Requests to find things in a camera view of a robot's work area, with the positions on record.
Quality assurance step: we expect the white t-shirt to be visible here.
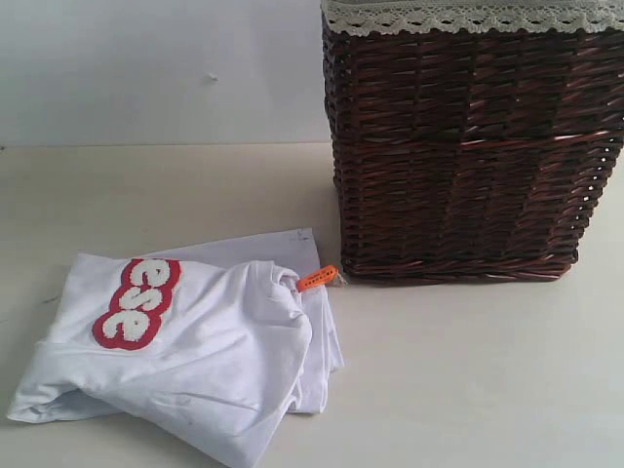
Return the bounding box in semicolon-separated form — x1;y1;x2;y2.
8;228;343;467

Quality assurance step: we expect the orange hang tag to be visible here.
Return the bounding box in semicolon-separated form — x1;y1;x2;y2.
296;265;347;293

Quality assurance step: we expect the dark brown wicker basket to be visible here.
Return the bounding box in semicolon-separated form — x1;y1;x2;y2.
323;27;623;284

